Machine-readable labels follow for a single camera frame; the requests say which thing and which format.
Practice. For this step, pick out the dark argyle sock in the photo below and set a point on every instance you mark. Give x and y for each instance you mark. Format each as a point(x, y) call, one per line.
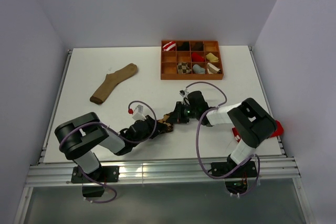
point(162, 126)

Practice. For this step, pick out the grey sock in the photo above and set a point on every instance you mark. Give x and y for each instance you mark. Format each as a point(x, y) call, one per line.
point(197, 69)

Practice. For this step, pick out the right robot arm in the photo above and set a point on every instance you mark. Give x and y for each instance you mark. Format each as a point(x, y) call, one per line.
point(252, 123)

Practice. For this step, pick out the white brown rolled sock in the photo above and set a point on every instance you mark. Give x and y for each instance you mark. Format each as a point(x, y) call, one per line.
point(212, 69)

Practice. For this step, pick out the red white striped rolled sock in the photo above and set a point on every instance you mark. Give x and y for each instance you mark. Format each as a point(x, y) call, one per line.
point(169, 46)

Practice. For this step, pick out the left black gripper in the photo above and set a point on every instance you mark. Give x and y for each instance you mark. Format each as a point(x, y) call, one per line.
point(151, 122)

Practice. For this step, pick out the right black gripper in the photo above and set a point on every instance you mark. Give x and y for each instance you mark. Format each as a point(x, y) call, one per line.
point(177, 116)

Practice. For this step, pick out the beige argyle sock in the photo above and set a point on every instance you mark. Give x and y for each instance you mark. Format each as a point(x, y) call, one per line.
point(183, 68)

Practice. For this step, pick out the black rolled sock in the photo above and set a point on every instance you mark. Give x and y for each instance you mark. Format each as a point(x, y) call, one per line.
point(183, 46)

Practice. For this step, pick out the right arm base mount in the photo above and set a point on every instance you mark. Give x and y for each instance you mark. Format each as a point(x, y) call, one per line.
point(241, 175)

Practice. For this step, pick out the aluminium frame rail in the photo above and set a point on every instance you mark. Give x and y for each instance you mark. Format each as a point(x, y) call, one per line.
point(156, 172)

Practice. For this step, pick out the dark brown rolled sock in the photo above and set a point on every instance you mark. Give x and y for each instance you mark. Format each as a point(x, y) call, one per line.
point(197, 46)

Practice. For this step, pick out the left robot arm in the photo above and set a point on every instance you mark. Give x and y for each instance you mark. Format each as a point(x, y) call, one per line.
point(79, 136)

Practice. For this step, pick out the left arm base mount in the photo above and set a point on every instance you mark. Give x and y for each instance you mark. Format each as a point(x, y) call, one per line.
point(92, 182)

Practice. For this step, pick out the orange compartment tray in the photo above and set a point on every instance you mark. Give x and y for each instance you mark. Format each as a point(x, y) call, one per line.
point(169, 60)

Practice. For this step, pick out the yellow rolled sock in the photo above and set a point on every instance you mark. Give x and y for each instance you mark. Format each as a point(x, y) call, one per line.
point(211, 57)

